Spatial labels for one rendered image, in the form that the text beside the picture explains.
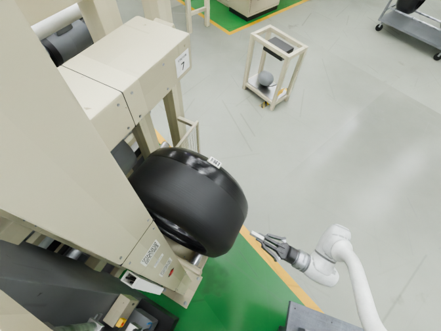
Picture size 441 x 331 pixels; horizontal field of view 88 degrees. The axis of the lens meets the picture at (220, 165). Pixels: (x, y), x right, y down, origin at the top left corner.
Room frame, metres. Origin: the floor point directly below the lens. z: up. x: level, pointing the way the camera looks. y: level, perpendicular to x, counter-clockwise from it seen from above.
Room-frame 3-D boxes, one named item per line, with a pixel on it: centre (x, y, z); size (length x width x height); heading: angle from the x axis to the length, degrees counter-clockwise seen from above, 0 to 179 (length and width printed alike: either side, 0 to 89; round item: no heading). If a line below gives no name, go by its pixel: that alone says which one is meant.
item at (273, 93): (2.69, -0.55, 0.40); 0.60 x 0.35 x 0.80; 45
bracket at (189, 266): (0.23, 0.24, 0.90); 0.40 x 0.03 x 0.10; 66
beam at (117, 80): (0.63, 0.39, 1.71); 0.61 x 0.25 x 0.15; 156
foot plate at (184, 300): (0.15, 0.25, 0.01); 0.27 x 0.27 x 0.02; 66
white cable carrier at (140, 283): (0.06, 0.25, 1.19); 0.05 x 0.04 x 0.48; 66
